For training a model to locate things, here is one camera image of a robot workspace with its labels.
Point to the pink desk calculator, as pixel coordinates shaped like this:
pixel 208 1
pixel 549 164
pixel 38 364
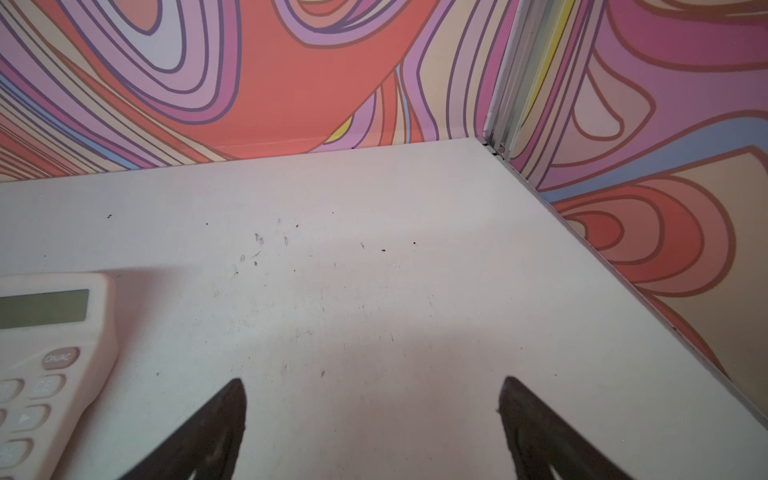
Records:
pixel 58 347

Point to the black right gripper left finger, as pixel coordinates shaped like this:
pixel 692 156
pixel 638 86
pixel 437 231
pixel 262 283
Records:
pixel 206 446

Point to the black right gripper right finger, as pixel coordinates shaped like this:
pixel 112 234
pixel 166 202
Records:
pixel 543 445

